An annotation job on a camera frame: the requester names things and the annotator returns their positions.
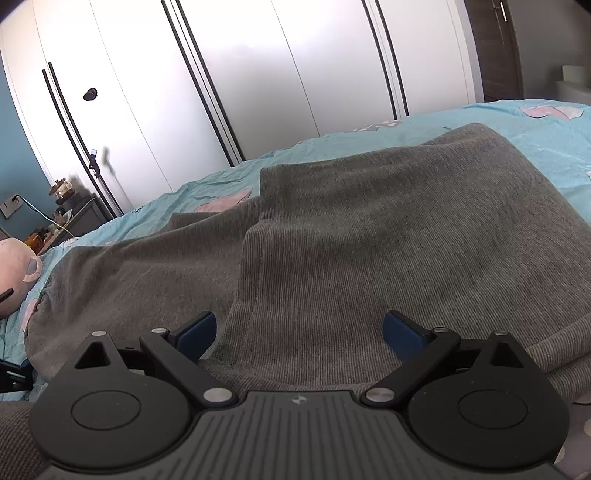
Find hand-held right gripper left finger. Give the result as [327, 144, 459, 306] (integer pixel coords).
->
[60, 311, 235, 409]

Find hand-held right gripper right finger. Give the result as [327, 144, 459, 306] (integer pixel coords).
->
[361, 311, 532, 409]

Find grey pants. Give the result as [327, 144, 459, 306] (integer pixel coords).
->
[21, 122, 591, 409]

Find pink plush toy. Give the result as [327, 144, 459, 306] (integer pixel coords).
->
[0, 237, 43, 320]

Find dark grey nightstand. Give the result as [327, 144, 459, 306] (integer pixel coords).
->
[28, 194, 101, 252]

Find black tripod stand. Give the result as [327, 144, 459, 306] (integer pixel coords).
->
[88, 147, 124, 217]

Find jar on nightstand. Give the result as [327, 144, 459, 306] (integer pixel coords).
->
[50, 178, 77, 207]

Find light blue printed bed sheet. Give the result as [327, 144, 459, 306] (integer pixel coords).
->
[0, 97, 591, 384]

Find white wardrobe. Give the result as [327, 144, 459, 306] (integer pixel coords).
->
[0, 0, 485, 219]

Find white cylindrical appliance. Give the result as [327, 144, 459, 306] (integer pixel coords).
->
[554, 65, 591, 101]

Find dark wooden door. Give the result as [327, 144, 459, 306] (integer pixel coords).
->
[468, 0, 526, 103]

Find white cable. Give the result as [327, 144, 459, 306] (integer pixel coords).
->
[17, 198, 75, 241]

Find wall socket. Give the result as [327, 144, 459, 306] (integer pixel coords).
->
[0, 194, 23, 219]

